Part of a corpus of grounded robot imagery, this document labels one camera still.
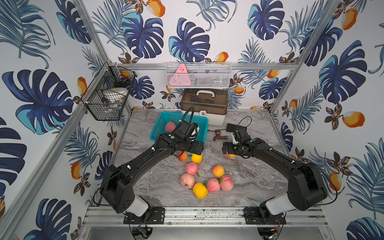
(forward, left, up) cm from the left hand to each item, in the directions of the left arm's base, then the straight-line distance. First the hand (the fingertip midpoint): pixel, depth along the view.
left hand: (196, 143), depth 80 cm
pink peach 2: (-16, +4, -12) cm, 20 cm away
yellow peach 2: (-1, -1, -15) cm, 15 cm away
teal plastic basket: (+28, +24, -11) cm, 39 cm away
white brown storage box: (+30, -8, +1) cm, 31 cm away
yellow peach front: (-20, -3, -14) cm, 24 cm away
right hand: (+5, -20, -10) cm, 23 cm away
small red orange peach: (-1, +7, -14) cm, 16 cm away
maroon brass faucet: (+21, -14, -16) cm, 30 cm away
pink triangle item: (+35, +12, +17) cm, 40 cm away
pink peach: (-9, +2, -12) cm, 15 cm away
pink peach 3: (-16, -17, -12) cm, 26 cm away
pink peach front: (-17, -10, -12) cm, 23 cm away
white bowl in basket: (+17, +45, +16) cm, 51 cm away
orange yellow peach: (-8, -13, -13) cm, 20 cm away
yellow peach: (+2, -21, -15) cm, 26 cm away
